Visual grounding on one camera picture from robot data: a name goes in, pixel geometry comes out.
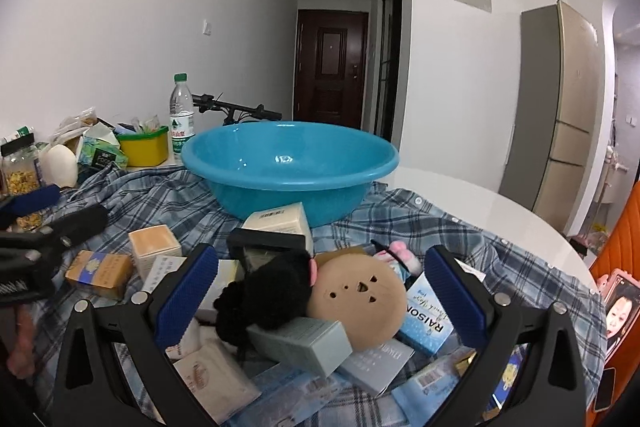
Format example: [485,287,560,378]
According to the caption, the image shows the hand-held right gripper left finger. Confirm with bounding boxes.
[50,243,226,427]

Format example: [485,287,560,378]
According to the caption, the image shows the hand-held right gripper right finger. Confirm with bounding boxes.
[424,244,588,427]

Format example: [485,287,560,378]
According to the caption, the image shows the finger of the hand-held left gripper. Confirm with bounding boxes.
[0,184,63,230]
[0,204,110,268]

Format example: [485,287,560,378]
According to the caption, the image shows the white cigarette box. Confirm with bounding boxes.
[141,255,188,295]

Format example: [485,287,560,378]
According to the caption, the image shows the orange cream square box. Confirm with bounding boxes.
[128,224,183,280]

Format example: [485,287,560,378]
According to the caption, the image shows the black fluffy scrunchie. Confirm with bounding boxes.
[214,249,316,348]

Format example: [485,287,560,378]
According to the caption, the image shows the blue plastic basin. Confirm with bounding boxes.
[181,122,400,228]

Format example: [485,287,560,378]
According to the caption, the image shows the white round desktop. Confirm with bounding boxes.
[125,154,603,293]

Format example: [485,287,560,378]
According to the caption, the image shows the person's left hand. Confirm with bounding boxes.
[7,304,38,380]

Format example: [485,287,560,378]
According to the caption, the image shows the glass jar black lid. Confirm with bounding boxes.
[0,133,45,230]

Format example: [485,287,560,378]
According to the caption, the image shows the white cotton pad packet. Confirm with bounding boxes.
[167,322,216,360]
[172,339,263,425]

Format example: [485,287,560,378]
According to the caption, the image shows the light blue printed box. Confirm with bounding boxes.
[397,271,456,355]

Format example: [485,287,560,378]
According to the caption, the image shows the white egg-shaped bottle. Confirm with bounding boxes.
[39,144,79,188]

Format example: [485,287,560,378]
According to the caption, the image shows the white flat box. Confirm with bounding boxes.
[195,259,246,323]

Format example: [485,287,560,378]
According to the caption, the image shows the gold blue printed box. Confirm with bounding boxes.
[65,250,135,300]

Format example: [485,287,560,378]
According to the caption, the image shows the green leaf print tissue pack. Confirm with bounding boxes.
[77,127,130,170]

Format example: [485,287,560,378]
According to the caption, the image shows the blue plaid shirt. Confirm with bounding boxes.
[0,164,608,427]

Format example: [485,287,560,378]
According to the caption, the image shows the pink plush hair clip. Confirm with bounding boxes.
[372,239,426,278]

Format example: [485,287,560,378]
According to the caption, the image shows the black open gift box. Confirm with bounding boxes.
[227,228,308,278]

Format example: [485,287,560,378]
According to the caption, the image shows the light blue mask packet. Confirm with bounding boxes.
[225,362,401,427]
[392,347,501,427]

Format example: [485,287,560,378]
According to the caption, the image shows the clear plastic snack bag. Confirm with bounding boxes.
[50,107,118,148]

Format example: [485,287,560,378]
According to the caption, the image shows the yellow plastic container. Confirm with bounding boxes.
[117,125,170,168]

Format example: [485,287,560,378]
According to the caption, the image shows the beige round plush toy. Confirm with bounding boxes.
[306,252,408,350]

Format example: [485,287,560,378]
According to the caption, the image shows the silver grey box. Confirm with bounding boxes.
[336,338,416,397]

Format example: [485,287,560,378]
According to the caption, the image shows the assorted small sachets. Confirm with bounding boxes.
[117,117,168,138]

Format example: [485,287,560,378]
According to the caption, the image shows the grey green box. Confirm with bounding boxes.
[245,317,353,378]

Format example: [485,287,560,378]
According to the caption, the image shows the cream cardboard box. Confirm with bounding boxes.
[241,202,315,255]

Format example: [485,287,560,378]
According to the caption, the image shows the clear water bottle green cap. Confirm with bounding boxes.
[168,73,196,158]

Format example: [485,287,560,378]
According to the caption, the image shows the pink cased phone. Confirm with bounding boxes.
[595,268,640,363]

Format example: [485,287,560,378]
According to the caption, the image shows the black phone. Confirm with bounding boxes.
[593,367,617,413]

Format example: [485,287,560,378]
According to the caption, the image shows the black bicycle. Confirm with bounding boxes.
[191,93,282,126]

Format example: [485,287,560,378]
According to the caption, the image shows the champagne gold refrigerator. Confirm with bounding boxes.
[499,0,608,233]

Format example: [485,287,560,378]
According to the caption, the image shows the black framed glass door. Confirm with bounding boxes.
[374,0,403,142]

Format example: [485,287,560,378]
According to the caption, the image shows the dark brown entrance door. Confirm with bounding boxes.
[294,9,370,130]

